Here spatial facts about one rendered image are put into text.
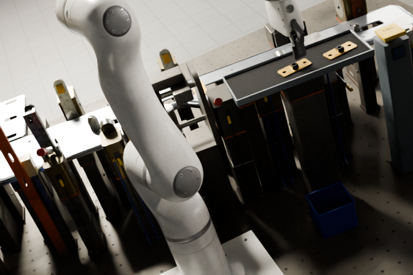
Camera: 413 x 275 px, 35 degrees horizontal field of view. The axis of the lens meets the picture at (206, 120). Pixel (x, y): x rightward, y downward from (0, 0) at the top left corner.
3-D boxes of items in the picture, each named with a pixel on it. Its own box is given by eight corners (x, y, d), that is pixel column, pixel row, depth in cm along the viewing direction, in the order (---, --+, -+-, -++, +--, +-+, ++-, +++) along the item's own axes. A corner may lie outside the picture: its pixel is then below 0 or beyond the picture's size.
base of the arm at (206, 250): (254, 291, 158) (233, 234, 149) (180, 320, 157) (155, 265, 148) (235, 245, 175) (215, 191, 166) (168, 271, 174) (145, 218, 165)
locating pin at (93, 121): (102, 127, 203) (94, 110, 199) (103, 133, 200) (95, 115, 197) (92, 131, 203) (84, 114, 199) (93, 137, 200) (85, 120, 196)
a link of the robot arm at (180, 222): (180, 250, 150) (145, 167, 139) (142, 220, 165) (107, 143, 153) (220, 221, 155) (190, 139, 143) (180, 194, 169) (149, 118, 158)
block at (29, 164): (77, 241, 207) (29, 151, 187) (78, 248, 204) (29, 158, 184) (66, 245, 206) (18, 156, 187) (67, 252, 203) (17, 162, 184)
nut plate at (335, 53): (348, 42, 169) (348, 37, 169) (357, 46, 166) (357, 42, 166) (322, 55, 167) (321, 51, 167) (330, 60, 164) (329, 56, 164)
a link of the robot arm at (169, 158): (181, 166, 158) (219, 188, 145) (141, 194, 153) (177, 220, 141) (98, -25, 133) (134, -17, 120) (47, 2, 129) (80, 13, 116)
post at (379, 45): (413, 154, 197) (397, 26, 173) (426, 168, 190) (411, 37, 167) (389, 163, 196) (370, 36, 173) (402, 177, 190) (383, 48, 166)
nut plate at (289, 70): (305, 58, 168) (303, 54, 168) (312, 64, 165) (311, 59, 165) (276, 72, 167) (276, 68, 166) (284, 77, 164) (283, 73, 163)
